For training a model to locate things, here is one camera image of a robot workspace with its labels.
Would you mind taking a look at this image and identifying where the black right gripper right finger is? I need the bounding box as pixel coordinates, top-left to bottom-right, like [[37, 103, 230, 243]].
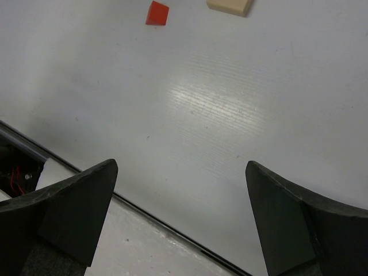
[[245, 161, 367, 275]]

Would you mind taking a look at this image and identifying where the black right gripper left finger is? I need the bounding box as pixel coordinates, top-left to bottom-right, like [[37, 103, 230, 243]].
[[1, 159, 118, 275]]

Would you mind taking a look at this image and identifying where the natural wood block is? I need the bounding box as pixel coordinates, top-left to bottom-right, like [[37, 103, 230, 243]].
[[206, 0, 253, 17]]

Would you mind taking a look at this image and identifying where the red house-shaped block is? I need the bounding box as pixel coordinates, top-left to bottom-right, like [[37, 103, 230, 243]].
[[145, 1, 169, 26]]

